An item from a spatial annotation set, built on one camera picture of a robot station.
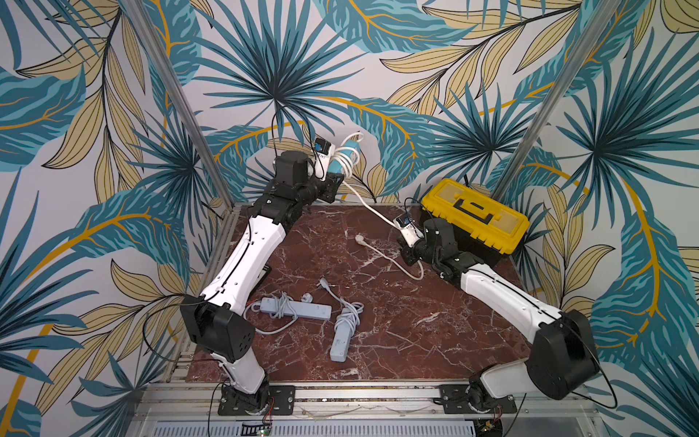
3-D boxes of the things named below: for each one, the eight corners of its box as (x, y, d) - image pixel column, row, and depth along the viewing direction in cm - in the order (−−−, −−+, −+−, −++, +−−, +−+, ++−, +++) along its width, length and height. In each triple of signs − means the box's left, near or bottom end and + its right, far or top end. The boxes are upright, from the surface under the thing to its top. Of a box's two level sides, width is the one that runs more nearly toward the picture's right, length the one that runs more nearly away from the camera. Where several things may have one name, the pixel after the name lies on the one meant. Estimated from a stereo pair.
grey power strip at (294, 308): (262, 316, 89) (257, 309, 85) (265, 304, 92) (261, 296, 88) (331, 321, 89) (330, 314, 84) (332, 309, 91) (331, 301, 87)
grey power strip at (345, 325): (327, 361, 81) (325, 354, 76) (341, 314, 90) (340, 305, 85) (344, 366, 81) (344, 360, 75) (357, 318, 90) (357, 310, 84)
